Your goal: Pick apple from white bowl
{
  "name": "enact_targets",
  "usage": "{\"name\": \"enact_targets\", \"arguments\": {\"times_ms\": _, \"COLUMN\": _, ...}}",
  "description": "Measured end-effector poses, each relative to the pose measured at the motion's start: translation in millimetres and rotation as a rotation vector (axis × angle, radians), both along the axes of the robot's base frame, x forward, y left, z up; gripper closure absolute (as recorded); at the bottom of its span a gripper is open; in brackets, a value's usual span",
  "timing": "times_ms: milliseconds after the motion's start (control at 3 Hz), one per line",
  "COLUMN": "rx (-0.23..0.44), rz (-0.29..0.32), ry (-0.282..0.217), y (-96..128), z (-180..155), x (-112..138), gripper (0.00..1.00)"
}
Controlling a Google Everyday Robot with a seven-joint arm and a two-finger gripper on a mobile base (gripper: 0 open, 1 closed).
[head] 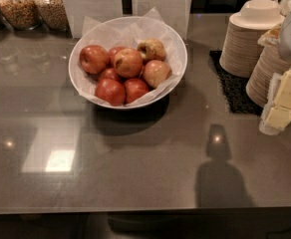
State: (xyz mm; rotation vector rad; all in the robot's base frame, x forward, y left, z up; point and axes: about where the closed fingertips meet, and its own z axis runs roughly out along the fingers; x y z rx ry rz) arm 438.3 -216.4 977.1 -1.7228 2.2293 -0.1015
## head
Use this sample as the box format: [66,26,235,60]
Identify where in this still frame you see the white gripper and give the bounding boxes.
[259,12,291,135]

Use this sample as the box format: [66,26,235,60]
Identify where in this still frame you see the yellow-red apple right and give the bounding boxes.
[143,60,172,89]

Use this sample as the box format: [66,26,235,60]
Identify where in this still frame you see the bruised yellow apple back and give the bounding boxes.
[138,38,166,63]

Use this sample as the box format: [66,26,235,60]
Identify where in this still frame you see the red apple front right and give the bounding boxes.
[124,78,149,104]

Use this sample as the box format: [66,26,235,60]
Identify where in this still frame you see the red-yellow apple centre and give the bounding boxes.
[114,48,143,79]

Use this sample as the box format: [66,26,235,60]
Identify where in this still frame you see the white bowl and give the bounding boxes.
[68,15,188,111]

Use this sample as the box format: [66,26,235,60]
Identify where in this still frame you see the red apple front left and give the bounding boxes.
[95,79,126,106]

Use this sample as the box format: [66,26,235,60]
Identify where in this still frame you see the small red apple middle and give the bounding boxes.
[98,68,122,82]

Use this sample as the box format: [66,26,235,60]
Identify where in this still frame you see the red apple back middle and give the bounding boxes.
[108,46,124,66]

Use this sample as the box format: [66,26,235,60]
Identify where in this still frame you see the red apple far left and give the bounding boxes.
[79,45,110,75]

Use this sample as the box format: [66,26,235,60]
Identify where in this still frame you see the front stack paper bowls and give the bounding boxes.
[246,46,289,108]

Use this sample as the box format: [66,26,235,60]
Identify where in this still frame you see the stack paper bowls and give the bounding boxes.
[219,0,284,78]
[246,46,289,108]

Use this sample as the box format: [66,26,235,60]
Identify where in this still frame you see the black rubber mat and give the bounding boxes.
[209,51,262,116]

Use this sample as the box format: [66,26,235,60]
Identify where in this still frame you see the back stack paper bowls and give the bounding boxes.
[219,0,284,78]

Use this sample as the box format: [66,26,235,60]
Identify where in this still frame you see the right white sign panel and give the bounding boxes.
[132,0,192,39]

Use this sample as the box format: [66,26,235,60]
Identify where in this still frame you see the white sign panel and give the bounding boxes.
[63,0,123,38]
[132,0,192,39]

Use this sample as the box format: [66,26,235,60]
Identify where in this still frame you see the white paper liner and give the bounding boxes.
[73,7,183,108]

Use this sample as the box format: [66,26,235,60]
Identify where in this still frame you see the left white sign panel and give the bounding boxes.
[63,0,123,38]

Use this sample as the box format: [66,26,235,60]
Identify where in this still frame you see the right glass cereal jar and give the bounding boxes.
[34,0,68,31]

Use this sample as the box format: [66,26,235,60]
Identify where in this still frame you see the middle glass cereal jar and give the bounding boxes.
[0,0,40,30]

